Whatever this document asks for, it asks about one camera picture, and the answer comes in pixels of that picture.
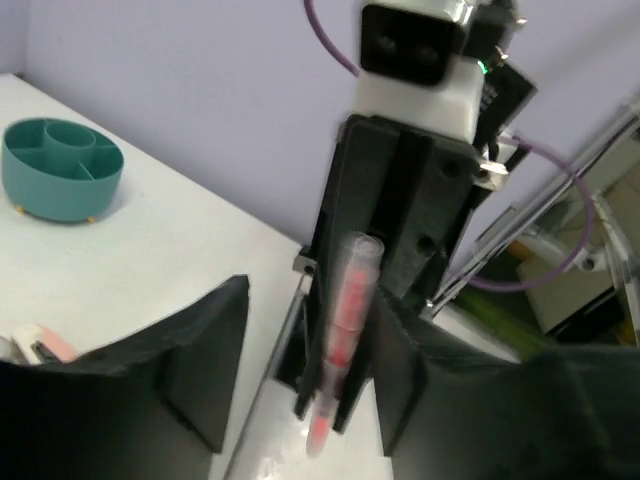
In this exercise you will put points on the teal round organizer container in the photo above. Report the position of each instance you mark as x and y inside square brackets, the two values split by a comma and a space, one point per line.
[59, 170]

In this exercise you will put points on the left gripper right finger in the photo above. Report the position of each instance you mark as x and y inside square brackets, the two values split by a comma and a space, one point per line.
[448, 410]

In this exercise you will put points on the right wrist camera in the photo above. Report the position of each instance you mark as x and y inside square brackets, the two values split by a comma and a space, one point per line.
[412, 69]

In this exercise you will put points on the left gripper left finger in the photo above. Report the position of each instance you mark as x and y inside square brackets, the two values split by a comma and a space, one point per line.
[154, 405]

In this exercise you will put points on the red transparent pen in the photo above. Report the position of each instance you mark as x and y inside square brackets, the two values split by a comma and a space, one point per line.
[322, 417]

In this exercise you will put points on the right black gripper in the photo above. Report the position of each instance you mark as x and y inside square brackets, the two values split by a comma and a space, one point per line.
[412, 189]

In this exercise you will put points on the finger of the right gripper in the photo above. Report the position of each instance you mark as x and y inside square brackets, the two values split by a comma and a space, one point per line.
[360, 350]
[317, 305]

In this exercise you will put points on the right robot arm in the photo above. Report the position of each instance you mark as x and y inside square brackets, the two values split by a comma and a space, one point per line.
[505, 91]

